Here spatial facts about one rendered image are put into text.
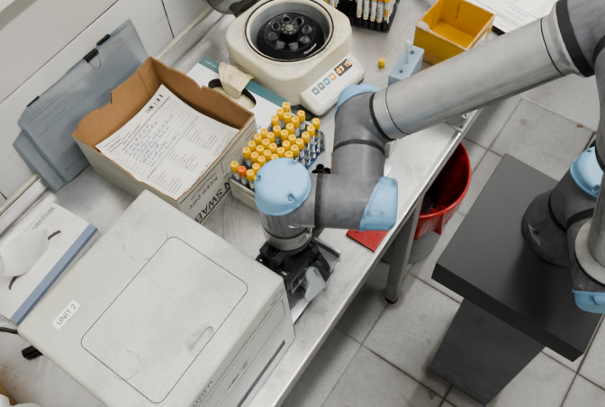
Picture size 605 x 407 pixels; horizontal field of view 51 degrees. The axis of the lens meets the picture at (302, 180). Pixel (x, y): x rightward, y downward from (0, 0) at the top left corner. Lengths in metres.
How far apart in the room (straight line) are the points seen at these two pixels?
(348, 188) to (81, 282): 0.42
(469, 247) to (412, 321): 0.96
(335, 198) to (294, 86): 0.58
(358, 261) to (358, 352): 0.88
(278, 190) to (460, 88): 0.26
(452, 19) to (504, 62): 0.81
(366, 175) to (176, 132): 0.61
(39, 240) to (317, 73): 0.66
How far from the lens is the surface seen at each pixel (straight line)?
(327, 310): 1.21
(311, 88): 1.41
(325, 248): 1.21
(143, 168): 1.33
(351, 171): 0.85
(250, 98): 1.41
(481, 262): 1.20
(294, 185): 0.82
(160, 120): 1.39
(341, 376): 2.08
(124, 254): 0.98
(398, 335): 2.12
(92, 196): 1.41
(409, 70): 1.38
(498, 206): 1.26
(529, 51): 0.78
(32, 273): 1.32
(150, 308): 0.93
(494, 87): 0.80
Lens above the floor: 2.02
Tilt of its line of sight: 59 degrees down
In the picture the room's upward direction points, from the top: 5 degrees counter-clockwise
